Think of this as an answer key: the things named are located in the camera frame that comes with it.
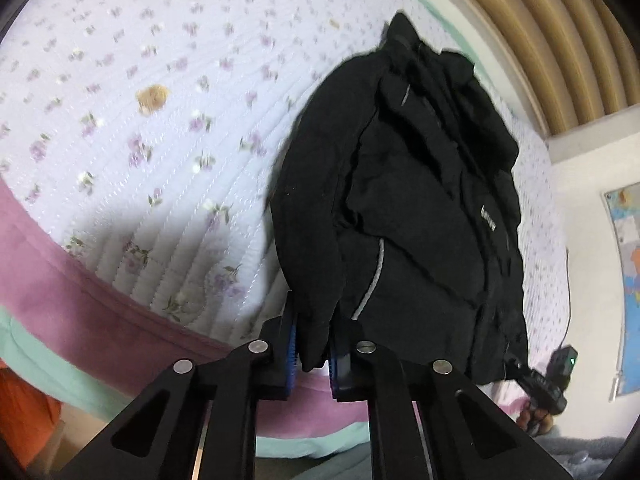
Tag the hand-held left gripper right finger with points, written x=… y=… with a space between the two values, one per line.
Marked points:
x=336 y=370

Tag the person's right hand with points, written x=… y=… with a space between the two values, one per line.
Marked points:
x=535 y=417

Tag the grey cloth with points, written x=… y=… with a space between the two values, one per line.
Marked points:
x=575 y=455

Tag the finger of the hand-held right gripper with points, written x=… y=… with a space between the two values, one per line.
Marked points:
x=542 y=390

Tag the floral quilted bedspread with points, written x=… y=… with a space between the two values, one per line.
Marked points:
x=150 y=160

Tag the wall map poster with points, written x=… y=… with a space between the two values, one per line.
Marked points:
x=630 y=285

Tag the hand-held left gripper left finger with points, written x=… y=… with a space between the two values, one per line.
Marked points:
x=290 y=360

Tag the black hooded jacket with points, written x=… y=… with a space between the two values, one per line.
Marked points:
x=425 y=210

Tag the wooden slatted headboard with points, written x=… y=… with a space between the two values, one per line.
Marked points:
x=550 y=35

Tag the orange cloth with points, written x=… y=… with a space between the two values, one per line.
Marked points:
x=25 y=410

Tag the pink bed sheet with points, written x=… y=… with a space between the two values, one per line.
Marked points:
x=75 y=285

